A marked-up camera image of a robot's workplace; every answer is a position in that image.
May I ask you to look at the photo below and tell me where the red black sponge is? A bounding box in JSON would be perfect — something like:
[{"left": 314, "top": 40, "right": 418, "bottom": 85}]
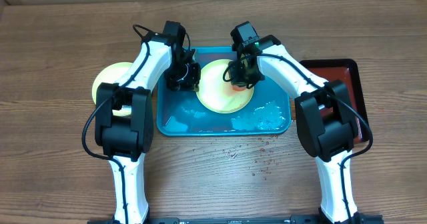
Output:
[{"left": 232, "top": 85, "right": 247, "bottom": 91}]

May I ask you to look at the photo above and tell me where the yellow-green plate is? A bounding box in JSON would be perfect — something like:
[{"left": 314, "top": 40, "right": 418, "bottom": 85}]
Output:
[
  {"left": 91, "top": 62, "right": 132, "bottom": 117},
  {"left": 196, "top": 59, "right": 254, "bottom": 113}
]

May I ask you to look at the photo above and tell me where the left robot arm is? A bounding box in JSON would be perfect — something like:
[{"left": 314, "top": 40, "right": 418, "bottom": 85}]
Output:
[{"left": 88, "top": 21, "right": 201, "bottom": 223}]

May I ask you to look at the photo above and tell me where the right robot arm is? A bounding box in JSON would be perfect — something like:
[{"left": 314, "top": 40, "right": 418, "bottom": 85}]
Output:
[{"left": 223, "top": 21, "right": 358, "bottom": 223}]

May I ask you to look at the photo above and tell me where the black red-lined tray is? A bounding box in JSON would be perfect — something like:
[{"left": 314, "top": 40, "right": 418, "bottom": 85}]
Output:
[{"left": 300, "top": 59, "right": 368, "bottom": 123}]

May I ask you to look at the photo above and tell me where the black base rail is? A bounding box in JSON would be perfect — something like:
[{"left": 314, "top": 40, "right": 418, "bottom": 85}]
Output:
[{"left": 87, "top": 213, "right": 384, "bottom": 224}]

